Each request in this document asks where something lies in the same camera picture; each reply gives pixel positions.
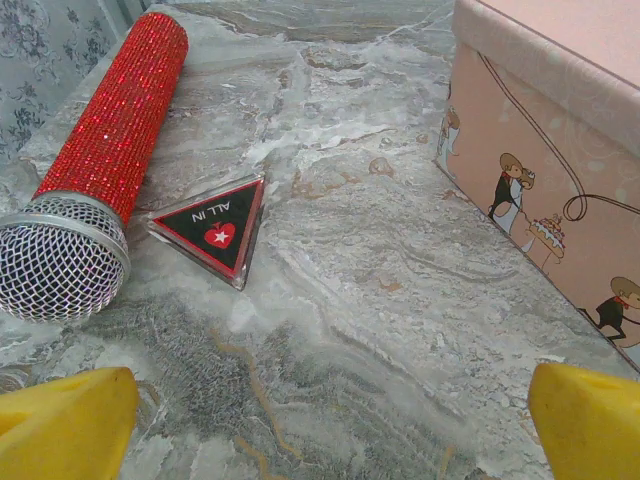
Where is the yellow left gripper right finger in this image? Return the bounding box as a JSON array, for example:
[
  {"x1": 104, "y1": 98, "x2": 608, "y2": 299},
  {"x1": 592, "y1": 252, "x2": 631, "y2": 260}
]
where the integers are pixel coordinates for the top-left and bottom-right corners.
[{"x1": 527, "y1": 362, "x2": 640, "y2": 480}]

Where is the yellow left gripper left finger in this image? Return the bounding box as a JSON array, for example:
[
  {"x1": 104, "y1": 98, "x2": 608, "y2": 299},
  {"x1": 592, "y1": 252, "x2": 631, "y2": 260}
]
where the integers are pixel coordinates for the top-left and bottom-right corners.
[{"x1": 0, "y1": 366, "x2": 141, "y2": 480}]

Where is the triangular all-in poker token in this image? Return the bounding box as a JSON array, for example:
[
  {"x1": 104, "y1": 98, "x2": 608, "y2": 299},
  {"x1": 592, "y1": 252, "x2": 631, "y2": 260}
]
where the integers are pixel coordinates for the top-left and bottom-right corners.
[{"x1": 148, "y1": 171, "x2": 268, "y2": 292}]

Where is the pink wedding print box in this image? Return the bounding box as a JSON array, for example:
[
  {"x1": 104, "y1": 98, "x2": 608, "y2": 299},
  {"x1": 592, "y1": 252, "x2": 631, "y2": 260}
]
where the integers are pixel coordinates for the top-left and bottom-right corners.
[{"x1": 433, "y1": 0, "x2": 640, "y2": 374}]

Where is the red rhinestone microphone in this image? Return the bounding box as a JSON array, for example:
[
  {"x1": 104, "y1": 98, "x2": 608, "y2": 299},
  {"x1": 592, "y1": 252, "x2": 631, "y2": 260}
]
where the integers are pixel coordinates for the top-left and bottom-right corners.
[{"x1": 0, "y1": 10, "x2": 190, "y2": 324}]

